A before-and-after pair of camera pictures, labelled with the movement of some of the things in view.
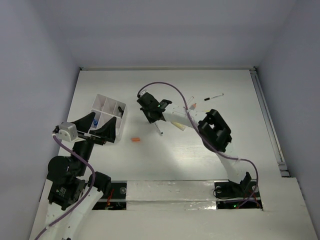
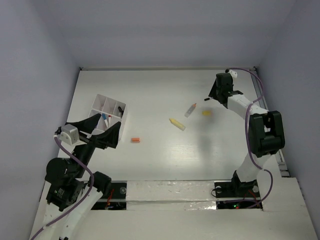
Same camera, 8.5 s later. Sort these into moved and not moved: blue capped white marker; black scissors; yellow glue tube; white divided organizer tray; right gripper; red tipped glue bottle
Moved: right gripper; blue capped white marker
Not moved: black scissors; yellow glue tube; white divided organizer tray; red tipped glue bottle
